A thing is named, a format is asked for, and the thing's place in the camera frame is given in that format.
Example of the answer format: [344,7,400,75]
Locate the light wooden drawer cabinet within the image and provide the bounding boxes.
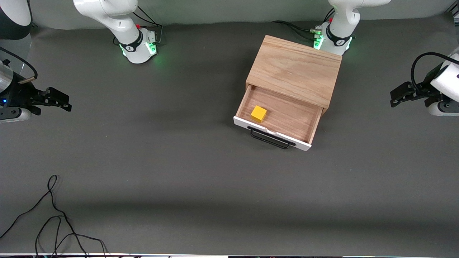
[246,35,342,116]

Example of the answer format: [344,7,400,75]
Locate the thin black loose cable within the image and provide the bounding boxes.
[0,175,88,258]
[35,216,108,258]

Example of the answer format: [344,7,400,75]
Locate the yellow cube block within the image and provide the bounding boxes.
[251,105,268,123]

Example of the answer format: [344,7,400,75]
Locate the black right arm base cables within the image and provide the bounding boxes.
[113,5,164,46]

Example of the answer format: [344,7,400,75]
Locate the white-fronted drawer with black handle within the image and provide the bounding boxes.
[233,84,323,152]

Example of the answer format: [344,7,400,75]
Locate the black left arm base cables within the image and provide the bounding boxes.
[271,8,336,40]

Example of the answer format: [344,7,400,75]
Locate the black arm base cables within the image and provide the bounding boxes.
[271,8,336,40]
[113,5,164,46]

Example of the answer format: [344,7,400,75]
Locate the dark metal frame piece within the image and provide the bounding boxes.
[446,0,459,25]

